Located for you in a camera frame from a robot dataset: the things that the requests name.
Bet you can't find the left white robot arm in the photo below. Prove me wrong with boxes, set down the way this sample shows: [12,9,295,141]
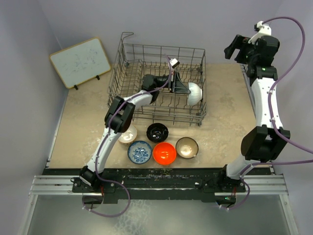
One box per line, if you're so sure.
[79,71,192,192]

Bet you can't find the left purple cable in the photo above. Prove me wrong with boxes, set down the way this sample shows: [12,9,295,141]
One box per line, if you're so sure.
[82,54,177,217]

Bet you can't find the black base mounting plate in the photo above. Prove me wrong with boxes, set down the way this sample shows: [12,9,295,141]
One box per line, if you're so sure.
[70,168,246,204]

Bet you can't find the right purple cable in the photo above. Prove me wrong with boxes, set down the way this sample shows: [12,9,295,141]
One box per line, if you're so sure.
[219,16,313,211]

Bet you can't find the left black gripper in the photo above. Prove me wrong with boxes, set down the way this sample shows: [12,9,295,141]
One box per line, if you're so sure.
[156,71,191,94]

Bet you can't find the beige white bowl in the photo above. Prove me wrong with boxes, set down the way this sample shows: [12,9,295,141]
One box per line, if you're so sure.
[118,124,137,144]

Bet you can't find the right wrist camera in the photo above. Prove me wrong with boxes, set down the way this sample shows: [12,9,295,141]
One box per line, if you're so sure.
[248,21,271,44]

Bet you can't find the grey wire dish rack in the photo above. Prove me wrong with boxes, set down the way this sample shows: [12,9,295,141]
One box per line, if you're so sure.
[108,32,207,126]

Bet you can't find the black glossy bowl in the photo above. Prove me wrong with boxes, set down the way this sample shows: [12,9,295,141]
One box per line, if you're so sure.
[146,123,169,143]

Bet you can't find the brown rimmed cream bowl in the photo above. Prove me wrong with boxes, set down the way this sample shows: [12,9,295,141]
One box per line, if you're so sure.
[175,137,199,159]

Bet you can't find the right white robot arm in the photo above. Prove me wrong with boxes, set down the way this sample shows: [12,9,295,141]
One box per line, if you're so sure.
[217,35,291,191]

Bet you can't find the blue white patterned bowl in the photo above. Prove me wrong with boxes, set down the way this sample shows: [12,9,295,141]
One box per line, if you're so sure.
[127,141,152,165]

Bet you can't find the purple cable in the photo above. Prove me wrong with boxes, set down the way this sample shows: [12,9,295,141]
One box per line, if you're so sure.
[82,54,177,217]
[219,16,313,211]

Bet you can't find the small whiteboard with wood frame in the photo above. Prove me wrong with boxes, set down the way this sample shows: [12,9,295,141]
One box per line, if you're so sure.
[49,37,111,89]

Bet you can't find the white ceramic bowl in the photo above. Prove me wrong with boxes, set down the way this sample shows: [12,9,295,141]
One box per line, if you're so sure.
[187,82,202,106]

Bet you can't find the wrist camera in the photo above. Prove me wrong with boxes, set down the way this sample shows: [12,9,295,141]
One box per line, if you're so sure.
[248,21,271,44]
[170,58,180,69]

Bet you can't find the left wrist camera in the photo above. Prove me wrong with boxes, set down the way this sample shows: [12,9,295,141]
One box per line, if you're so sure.
[170,58,180,69]

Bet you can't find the orange bowl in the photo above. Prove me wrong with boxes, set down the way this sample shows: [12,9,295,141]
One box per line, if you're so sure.
[153,142,177,165]

